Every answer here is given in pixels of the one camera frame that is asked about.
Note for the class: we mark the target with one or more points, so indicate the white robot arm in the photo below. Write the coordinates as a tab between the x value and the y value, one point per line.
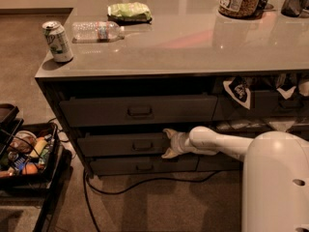
275	177

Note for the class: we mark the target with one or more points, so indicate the clear plastic water bottle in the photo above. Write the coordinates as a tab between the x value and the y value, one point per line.
96	31

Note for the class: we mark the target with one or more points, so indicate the grey drawer cabinet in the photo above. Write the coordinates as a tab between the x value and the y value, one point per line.
189	48

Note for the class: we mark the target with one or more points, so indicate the green white soda can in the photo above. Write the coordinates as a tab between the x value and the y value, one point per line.
57	40

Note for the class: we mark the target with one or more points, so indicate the grey drawer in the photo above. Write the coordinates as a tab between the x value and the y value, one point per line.
250	128
138	110
218	162
143	165
119	145
263	104

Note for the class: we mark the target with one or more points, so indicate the black bin of items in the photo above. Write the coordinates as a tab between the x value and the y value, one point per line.
15	153

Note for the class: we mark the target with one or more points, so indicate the yellow bottle in bin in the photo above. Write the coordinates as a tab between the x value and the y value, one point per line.
36	152

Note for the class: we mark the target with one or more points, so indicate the white paper in drawer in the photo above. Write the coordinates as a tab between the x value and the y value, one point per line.
286	94

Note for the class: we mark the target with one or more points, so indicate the black empty tray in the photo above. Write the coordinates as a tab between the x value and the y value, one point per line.
9	122

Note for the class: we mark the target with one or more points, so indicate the dark glass container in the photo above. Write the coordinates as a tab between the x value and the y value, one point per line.
293	8

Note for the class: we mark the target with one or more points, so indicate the large jar of nuts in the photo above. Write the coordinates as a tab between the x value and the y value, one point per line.
238	8

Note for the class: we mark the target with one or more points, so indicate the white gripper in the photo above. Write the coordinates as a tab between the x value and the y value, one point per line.
179	143

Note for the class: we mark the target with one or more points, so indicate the green snack bag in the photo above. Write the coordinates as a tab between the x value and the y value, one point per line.
129	12

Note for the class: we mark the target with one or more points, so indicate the orange fruit in bin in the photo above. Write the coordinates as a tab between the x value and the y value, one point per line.
29	169

